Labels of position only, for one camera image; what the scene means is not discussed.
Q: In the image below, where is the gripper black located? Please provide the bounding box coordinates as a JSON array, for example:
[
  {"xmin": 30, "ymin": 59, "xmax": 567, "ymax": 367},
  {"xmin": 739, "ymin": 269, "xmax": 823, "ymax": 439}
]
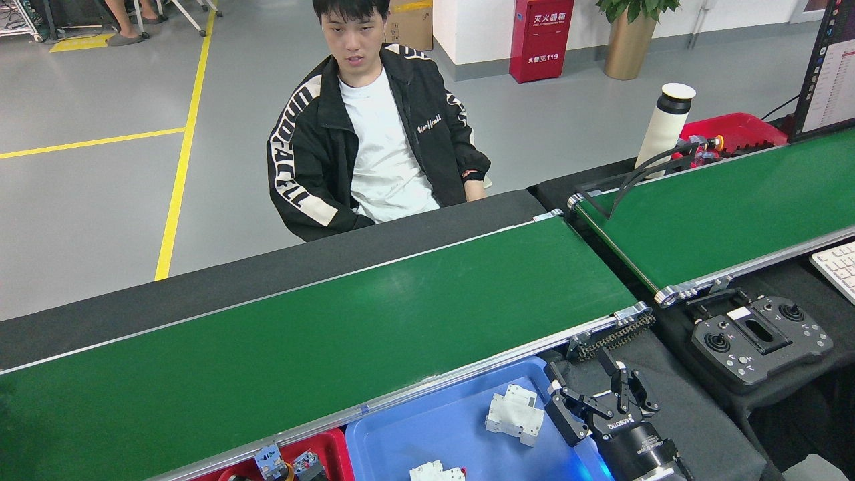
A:
[{"xmin": 544, "ymin": 347, "xmax": 685, "ymax": 478}]

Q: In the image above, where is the white circuit breaker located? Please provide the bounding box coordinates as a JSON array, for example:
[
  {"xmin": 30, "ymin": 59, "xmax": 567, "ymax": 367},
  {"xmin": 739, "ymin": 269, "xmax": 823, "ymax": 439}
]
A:
[
  {"xmin": 409, "ymin": 459, "xmax": 467, "ymax": 481},
  {"xmin": 484, "ymin": 383, "xmax": 546, "ymax": 448}
]

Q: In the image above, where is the green push button switch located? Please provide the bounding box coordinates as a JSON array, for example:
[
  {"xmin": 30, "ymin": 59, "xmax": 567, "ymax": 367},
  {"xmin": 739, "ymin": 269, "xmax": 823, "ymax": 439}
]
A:
[{"xmin": 292, "ymin": 450, "xmax": 329, "ymax": 481}]

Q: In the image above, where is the blue plastic tray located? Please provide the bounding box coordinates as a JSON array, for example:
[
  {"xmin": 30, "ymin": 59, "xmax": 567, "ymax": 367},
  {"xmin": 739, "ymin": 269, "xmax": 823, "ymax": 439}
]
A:
[{"xmin": 344, "ymin": 355, "xmax": 615, "ymax": 481}]

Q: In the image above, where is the green conveyor belt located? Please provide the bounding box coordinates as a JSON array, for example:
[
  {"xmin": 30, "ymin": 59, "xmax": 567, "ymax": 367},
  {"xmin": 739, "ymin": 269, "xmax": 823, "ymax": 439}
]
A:
[
  {"xmin": 0, "ymin": 209, "xmax": 654, "ymax": 481},
  {"xmin": 566, "ymin": 127, "xmax": 855, "ymax": 308}
]

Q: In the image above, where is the red plastic tray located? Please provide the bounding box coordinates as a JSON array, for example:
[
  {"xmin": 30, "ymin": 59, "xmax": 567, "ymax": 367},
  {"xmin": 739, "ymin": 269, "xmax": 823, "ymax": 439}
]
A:
[{"xmin": 190, "ymin": 428, "xmax": 356, "ymax": 481}]

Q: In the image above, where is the black remote controller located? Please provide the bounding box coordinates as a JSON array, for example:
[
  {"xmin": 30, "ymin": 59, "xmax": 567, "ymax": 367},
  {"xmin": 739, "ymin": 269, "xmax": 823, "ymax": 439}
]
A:
[{"xmin": 685, "ymin": 287, "xmax": 836, "ymax": 395}]

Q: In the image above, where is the black table cloth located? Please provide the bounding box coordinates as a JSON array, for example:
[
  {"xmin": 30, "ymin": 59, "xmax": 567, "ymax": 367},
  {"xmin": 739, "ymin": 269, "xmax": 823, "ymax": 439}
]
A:
[
  {"xmin": 0, "ymin": 189, "xmax": 769, "ymax": 481},
  {"xmin": 528, "ymin": 157, "xmax": 855, "ymax": 481}
]

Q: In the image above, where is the grey object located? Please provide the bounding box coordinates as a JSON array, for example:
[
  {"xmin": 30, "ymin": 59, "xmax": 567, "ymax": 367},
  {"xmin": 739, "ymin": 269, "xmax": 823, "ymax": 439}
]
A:
[{"xmin": 778, "ymin": 454, "xmax": 849, "ymax": 481}]

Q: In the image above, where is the white keyboard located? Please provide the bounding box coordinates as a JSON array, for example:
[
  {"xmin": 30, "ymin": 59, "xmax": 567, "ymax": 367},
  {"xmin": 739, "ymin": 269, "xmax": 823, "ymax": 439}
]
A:
[{"xmin": 810, "ymin": 240, "xmax": 855, "ymax": 307}]

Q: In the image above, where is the white bottle black lid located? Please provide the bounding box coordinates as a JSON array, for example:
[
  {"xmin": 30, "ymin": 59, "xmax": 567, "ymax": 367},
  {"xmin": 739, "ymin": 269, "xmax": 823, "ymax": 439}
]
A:
[{"xmin": 633, "ymin": 82, "xmax": 697, "ymax": 180}]

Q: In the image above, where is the red parts bin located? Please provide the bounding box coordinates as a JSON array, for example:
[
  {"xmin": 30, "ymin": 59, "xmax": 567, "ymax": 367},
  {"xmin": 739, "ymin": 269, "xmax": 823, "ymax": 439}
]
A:
[{"xmin": 671, "ymin": 112, "xmax": 790, "ymax": 168}]

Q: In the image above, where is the potted plant gold planter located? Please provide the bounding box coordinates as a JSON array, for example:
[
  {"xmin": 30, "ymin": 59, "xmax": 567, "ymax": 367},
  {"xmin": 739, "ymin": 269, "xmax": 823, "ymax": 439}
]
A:
[{"xmin": 594, "ymin": 0, "xmax": 682, "ymax": 81}]

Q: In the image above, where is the red fire extinguisher box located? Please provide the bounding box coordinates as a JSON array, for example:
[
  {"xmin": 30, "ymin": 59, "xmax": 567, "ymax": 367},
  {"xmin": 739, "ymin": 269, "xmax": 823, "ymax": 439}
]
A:
[{"xmin": 509, "ymin": 0, "xmax": 575, "ymax": 84}]

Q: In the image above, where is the computer monitor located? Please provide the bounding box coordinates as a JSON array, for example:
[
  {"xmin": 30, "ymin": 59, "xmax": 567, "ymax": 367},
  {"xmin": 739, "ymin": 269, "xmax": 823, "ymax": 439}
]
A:
[{"xmin": 787, "ymin": 0, "xmax": 855, "ymax": 143}]

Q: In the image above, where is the brown cardboard box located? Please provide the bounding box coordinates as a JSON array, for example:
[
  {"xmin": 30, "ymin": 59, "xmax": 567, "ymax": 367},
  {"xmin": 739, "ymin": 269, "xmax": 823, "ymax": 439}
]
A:
[{"xmin": 383, "ymin": 0, "xmax": 434, "ymax": 53}]

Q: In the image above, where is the white wheeled stand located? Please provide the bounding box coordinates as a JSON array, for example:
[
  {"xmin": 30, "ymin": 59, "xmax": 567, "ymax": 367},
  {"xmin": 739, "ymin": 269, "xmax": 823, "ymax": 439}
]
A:
[{"xmin": 132, "ymin": 0, "xmax": 224, "ymax": 38}]

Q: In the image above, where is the bystander person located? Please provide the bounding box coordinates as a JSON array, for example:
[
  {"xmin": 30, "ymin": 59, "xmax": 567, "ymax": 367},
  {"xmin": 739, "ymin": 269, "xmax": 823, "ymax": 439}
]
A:
[{"xmin": 100, "ymin": 0, "xmax": 169, "ymax": 47}]

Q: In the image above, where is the silver metal rack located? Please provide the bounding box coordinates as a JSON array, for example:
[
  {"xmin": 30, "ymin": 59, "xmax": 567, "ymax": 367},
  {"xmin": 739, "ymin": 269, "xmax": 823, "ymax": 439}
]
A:
[{"xmin": 0, "ymin": 0, "xmax": 44, "ymax": 42}]

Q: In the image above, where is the black drive chain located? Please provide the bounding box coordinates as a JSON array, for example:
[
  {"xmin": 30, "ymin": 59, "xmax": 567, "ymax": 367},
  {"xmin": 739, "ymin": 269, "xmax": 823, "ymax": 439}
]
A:
[{"xmin": 576, "ymin": 313, "xmax": 657, "ymax": 363}]

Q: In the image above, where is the black cable bundle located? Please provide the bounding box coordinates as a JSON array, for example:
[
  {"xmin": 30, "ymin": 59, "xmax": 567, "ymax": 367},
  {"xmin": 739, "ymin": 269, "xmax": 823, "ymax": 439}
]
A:
[{"xmin": 576, "ymin": 142, "xmax": 702, "ymax": 218}]

